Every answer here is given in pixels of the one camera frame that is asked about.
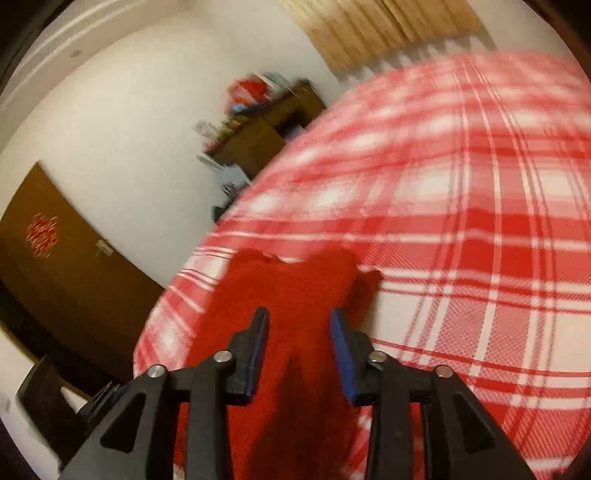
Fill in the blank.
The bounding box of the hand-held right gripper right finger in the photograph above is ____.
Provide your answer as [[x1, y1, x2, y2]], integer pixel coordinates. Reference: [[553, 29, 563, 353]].
[[330, 307, 539, 480]]

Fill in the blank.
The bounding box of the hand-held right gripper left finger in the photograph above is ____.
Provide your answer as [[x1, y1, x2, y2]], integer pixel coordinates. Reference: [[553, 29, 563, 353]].
[[58, 307, 271, 480]]

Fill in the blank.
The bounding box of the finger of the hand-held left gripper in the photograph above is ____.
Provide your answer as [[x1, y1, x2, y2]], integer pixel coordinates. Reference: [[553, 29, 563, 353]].
[[87, 382, 133, 426]]

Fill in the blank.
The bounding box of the red embroidered knit sweater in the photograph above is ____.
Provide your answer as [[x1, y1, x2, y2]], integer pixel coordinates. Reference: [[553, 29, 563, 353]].
[[173, 247, 384, 480]]

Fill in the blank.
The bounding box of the brown wooden door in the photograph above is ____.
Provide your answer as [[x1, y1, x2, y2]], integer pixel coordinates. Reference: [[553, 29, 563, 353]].
[[0, 161, 167, 384]]

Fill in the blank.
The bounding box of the red door decoration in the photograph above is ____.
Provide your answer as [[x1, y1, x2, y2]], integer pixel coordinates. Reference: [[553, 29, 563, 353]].
[[25, 213, 61, 257]]

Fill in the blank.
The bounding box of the white paper bag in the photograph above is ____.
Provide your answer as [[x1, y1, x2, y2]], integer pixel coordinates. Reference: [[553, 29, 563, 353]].
[[217, 164, 252, 195]]

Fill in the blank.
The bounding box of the red plaid bedsheet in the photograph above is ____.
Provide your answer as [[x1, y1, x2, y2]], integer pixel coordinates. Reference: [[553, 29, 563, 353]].
[[133, 50, 591, 480]]

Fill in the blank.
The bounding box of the brown wooden desk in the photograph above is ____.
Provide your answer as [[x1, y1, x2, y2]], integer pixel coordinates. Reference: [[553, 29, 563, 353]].
[[203, 79, 328, 181]]

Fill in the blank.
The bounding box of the red gift box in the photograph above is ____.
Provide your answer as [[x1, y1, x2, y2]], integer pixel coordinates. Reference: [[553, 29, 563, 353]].
[[228, 74, 271, 109]]

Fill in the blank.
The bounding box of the beige window curtain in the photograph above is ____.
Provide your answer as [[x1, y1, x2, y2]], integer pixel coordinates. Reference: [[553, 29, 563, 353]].
[[277, 0, 485, 73]]

